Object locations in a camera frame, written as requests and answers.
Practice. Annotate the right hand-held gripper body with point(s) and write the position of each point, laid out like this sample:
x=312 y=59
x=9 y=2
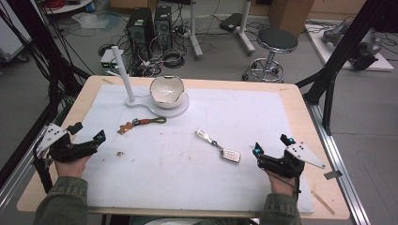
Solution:
x=278 y=164

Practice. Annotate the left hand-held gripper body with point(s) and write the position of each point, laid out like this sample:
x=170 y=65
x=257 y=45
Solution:
x=73 y=151

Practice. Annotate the white key stand with post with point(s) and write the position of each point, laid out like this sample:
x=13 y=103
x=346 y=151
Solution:
x=122 y=72

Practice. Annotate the person's left hand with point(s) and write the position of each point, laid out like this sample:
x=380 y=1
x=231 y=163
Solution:
x=71 y=168

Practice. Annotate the person's right hand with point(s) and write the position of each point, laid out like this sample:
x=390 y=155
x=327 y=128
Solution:
x=281 y=186

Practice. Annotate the wooden table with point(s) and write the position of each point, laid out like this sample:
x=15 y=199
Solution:
x=300 y=103

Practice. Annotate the grey tape piece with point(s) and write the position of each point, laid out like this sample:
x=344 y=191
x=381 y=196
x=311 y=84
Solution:
x=332 y=175

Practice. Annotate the thin wooden stick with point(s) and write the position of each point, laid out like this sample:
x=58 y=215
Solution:
x=322 y=202

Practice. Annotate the white device with green lights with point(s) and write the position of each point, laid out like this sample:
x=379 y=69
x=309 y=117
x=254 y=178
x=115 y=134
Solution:
x=107 y=61

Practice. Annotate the white table mat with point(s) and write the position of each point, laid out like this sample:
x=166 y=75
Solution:
x=187 y=181

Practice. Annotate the white ceramic bowl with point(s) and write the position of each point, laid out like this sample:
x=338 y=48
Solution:
x=165 y=90

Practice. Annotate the white floor board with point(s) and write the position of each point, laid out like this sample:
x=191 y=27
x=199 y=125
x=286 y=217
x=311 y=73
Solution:
x=322 y=50

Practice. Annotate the black round stool chrome base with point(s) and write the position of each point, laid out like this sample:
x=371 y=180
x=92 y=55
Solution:
x=277 y=39

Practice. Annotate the clear plastic sheet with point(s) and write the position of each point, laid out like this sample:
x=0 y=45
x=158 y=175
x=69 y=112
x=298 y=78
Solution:
x=90 y=21

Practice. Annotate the large black computer tower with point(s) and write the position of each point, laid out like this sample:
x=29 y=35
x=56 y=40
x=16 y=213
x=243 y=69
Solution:
x=140 y=29

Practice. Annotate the white stand leg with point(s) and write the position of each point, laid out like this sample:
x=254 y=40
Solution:
x=244 y=31
x=194 y=34

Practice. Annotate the round white table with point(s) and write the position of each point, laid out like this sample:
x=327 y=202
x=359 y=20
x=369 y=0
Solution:
x=70 y=7

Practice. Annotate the grey machine on board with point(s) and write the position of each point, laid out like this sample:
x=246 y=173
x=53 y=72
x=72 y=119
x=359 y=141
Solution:
x=366 y=47

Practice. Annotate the brown cardboard box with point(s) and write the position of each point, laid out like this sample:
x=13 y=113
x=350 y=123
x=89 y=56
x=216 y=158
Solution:
x=289 y=15

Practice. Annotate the slim black computer tower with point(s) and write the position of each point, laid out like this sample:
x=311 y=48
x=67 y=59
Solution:
x=162 y=26

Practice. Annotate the black flat power box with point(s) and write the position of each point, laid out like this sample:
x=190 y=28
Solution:
x=231 y=22

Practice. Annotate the aluminium rail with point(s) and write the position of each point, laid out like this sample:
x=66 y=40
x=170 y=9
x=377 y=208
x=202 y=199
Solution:
x=18 y=178
x=341 y=165

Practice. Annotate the black frame strut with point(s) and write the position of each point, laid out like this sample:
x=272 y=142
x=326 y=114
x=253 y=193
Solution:
x=341 y=53

